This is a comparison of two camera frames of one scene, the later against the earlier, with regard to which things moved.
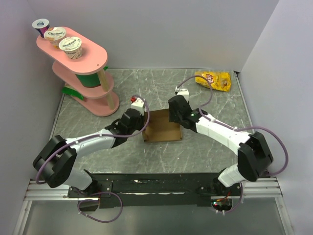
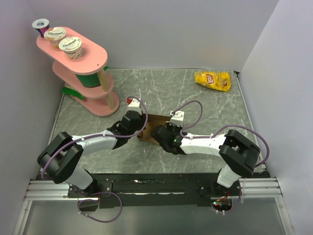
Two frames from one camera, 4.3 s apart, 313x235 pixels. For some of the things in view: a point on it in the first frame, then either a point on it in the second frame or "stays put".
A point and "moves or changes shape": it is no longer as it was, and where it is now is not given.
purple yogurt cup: [41, 25] stays put
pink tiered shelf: [87, 81] stays put
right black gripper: [172, 118] to [169, 126]
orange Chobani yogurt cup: [54, 35] stays put
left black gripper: [143, 121] stays put
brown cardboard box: [159, 128] moves or changes shape
